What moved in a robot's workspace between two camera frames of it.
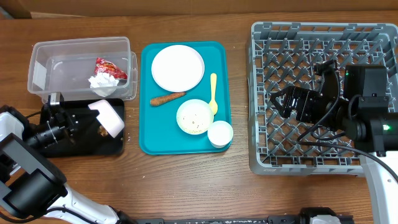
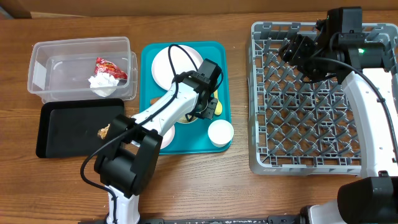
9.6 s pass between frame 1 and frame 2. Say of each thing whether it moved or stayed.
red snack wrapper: stayed
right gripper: moved
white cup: stayed
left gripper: moved
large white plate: stayed
